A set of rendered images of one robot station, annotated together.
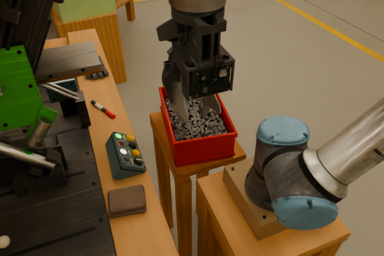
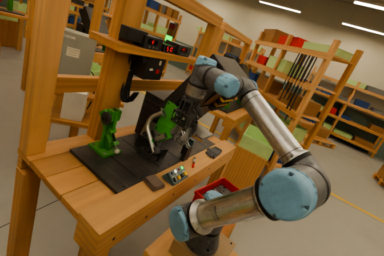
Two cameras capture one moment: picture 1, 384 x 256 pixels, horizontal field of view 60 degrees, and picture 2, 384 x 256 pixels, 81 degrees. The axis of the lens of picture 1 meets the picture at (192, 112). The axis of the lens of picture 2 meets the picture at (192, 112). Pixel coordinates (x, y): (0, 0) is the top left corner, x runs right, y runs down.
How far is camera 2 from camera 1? 0.66 m
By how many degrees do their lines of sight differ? 47
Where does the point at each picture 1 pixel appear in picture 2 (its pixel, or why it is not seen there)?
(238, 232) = (167, 240)
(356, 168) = (204, 212)
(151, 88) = not seen: hidden behind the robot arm
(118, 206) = (149, 179)
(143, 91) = not seen: hidden behind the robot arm
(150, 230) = (145, 195)
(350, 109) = not seen: outside the picture
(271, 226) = (177, 247)
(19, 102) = (165, 124)
